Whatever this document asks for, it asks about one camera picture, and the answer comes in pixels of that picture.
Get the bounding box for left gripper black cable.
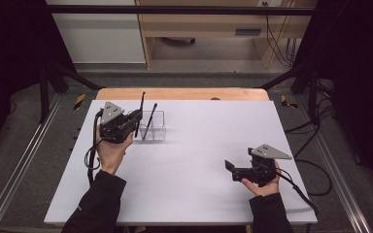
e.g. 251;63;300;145
84;109;105;187

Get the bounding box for grey desk label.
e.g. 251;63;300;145
235;28;262;37

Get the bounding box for hanging black cables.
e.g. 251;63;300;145
264;2;300;68

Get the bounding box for person's left hand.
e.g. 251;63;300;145
96;135;134;176

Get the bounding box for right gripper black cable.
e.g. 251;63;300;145
273;169;319;216

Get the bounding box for clear plastic organizer box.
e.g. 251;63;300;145
127;110;167;143

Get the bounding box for black metal stand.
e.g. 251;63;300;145
258;61;322;125
38;61;106;124

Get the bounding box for light wooden desk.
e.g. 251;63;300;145
135;0;319;70

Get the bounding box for looped black floor cable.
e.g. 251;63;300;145
294;158;333;197

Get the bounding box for aluminium floor rail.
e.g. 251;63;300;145
295;96;373;233
0;93;64;233

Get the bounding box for black curtain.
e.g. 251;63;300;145
0;0;79;156
292;0;373;198

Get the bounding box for white cabinet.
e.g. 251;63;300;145
47;0;147;65

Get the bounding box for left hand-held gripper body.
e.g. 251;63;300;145
99;101;136;145

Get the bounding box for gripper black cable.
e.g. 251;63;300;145
84;109;105;187
273;169;319;216

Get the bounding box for person's right hand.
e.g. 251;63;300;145
241;160;281;198

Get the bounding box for black horizontal frame bar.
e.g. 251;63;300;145
47;4;317;17

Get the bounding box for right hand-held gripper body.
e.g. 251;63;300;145
232;144;293;187

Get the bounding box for bundle of black floor cables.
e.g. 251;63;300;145
285;81;336;159

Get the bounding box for white board sheet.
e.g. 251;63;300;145
43;99;319;226

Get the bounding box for yellow-handled tool right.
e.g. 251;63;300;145
280;94;299;110

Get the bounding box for black eyeliner pencil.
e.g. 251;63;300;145
135;91;147;139

